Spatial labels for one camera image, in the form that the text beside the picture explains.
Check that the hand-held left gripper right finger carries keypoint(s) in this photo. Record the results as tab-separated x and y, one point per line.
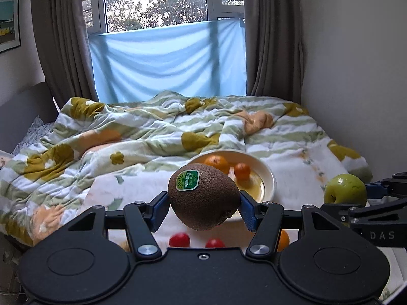
248	211

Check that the blue patterned bed sheet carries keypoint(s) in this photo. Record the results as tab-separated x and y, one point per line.
31	132

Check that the cream ceramic bowl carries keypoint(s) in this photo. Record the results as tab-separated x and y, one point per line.
257	168

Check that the grey headboard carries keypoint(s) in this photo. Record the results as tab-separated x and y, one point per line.
22	111

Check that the green apple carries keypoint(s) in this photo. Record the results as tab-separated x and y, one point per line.
345	189

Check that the framed wall picture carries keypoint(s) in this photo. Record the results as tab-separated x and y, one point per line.
8	22

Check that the window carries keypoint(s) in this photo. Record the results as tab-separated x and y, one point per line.
152	0

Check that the light blue window cloth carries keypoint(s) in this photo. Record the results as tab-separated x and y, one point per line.
165	63

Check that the small mandarin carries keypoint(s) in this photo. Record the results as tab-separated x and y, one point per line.
242	171
284	241

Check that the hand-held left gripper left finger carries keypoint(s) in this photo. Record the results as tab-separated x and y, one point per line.
157	211

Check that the floral striped duvet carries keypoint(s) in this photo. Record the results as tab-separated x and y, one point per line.
143	130

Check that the red cherry tomato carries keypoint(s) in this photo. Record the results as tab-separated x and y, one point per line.
179	240
215	244

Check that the large orange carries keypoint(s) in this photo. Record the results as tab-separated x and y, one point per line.
217	162

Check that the brown kiwi with green sticker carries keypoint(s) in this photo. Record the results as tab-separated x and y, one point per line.
203	203

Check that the brown curtain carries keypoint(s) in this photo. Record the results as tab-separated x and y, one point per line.
273	38
60	38

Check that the white floral cloth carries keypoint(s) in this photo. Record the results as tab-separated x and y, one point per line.
299	178

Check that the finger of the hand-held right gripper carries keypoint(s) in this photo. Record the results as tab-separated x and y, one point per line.
386	190
340	212

